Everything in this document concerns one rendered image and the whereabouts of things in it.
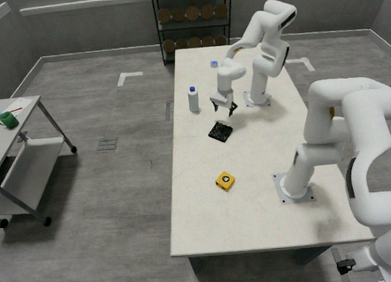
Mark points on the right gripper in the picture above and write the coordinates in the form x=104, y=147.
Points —
x=230, y=102

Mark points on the black knob box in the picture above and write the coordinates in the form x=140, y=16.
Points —
x=220, y=132

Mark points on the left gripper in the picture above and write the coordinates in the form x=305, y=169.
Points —
x=362, y=261

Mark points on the white bottle with blue cap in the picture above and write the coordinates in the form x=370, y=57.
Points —
x=193, y=99

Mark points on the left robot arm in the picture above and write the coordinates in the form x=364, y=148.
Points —
x=365, y=108

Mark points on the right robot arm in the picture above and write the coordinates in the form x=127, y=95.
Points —
x=262, y=22

